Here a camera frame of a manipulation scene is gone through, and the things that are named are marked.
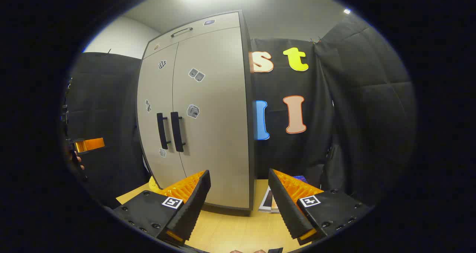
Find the small yellow object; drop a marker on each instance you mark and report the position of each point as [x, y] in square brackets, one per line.
[153, 184]

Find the grey cabinet door cube stickers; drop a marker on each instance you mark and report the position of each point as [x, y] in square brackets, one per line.
[219, 145]

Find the small ceiling light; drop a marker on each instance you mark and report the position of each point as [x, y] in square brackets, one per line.
[347, 11]

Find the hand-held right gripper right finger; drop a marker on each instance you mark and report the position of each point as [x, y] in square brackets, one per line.
[286, 212]

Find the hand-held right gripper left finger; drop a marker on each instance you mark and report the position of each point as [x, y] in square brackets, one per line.
[193, 208]

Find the grey cabinet door checkered sticker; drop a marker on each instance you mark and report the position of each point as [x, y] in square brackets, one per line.
[154, 86]

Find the black backdrop cloth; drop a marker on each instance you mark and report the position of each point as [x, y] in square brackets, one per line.
[353, 115]

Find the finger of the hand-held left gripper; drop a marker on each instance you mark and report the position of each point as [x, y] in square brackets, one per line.
[89, 144]

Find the white magazine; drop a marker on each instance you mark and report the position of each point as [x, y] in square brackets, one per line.
[266, 203]

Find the grey double-door shoe cabinet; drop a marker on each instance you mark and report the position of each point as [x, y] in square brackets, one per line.
[251, 134]

